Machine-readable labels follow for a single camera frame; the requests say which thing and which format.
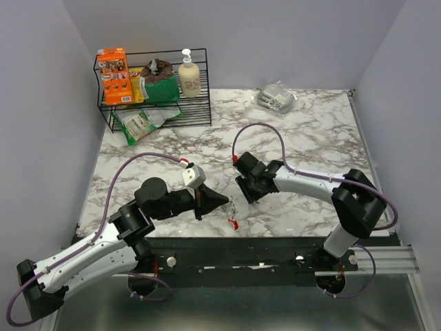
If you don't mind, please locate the black wire shelf rack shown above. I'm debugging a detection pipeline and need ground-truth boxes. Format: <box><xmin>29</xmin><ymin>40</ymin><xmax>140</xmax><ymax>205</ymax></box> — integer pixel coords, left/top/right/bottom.
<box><xmin>94</xmin><ymin>48</ymin><xmax>212</xmax><ymax>133</ymax></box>

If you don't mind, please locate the green brown bag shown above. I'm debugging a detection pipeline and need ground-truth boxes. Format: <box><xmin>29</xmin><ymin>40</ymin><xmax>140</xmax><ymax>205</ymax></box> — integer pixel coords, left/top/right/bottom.
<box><xmin>139</xmin><ymin>59</ymin><xmax>180</xmax><ymax>103</ymax></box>

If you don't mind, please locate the red handled key organizer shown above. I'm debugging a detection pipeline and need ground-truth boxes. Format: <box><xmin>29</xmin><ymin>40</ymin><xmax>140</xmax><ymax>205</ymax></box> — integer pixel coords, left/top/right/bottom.
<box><xmin>220</xmin><ymin>196</ymin><xmax>239</xmax><ymax>231</ymax></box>

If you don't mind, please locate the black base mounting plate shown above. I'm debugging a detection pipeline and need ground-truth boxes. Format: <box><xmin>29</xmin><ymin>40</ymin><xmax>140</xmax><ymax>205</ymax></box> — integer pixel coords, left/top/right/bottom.
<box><xmin>70</xmin><ymin>236</ymin><xmax>376</xmax><ymax>289</ymax></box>

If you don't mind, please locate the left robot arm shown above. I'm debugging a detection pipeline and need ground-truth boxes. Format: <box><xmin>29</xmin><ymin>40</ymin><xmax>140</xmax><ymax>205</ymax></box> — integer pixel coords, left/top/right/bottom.
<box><xmin>17</xmin><ymin>177</ymin><xmax>229</xmax><ymax>321</ymax></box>

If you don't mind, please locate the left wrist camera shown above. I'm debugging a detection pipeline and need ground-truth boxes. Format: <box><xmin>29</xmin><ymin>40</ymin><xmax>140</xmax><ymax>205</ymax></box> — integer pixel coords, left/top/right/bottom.
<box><xmin>181</xmin><ymin>163</ymin><xmax>206</xmax><ymax>190</ymax></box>

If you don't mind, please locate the green white snack bag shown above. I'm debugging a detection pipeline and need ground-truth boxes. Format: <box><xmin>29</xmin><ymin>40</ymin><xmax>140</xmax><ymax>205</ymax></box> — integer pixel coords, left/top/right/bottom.
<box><xmin>111</xmin><ymin>106</ymin><xmax>183</xmax><ymax>146</ymax></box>

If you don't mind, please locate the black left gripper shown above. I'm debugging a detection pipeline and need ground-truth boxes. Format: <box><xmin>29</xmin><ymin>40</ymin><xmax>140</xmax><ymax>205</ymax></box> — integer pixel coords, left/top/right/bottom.
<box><xmin>150</xmin><ymin>182</ymin><xmax>229</xmax><ymax>221</ymax></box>

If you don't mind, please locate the orange product box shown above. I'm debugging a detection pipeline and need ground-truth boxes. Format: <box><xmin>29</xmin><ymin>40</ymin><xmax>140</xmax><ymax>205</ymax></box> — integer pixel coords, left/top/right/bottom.
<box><xmin>96</xmin><ymin>48</ymin><xmax>134</xmax><ymax>106</ymax></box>

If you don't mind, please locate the cream pump soap bottle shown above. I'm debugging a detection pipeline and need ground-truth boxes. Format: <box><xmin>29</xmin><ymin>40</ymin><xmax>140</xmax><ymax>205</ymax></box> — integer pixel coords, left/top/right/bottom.
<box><xmin>178</xmin><ymin>48</ymin><xmax>201</xmax><ymax>98</ymax></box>

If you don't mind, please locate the clear plastic wrapped package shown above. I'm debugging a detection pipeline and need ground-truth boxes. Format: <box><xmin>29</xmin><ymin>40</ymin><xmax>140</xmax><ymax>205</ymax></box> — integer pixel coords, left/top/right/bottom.
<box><xmin>256</xmin><ymin>81</ymin><xmax>297</xmax><ymax>114</ymax></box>

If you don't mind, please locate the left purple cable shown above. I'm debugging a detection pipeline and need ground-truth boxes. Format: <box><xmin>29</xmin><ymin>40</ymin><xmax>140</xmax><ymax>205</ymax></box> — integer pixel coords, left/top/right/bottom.
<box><xmin>5</xmin><ymin>152</ymin><xmax>189</xmax><ymax>328</ymax></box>

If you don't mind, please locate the yellow snack bag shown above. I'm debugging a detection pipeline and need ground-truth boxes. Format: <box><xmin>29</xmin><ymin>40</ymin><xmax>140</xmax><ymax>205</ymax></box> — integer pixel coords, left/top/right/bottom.
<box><xmin>129</xmin><ymin>67</ymin><xmax>144</xmax><ymax>103</ymax></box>

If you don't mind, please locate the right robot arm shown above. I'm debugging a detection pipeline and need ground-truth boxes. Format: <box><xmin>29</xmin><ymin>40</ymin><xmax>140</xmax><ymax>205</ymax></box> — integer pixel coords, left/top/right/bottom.
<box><xmin>233</xmin><ymin>152</ymin><xmax>387</xmax><ymax>270</ymax></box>

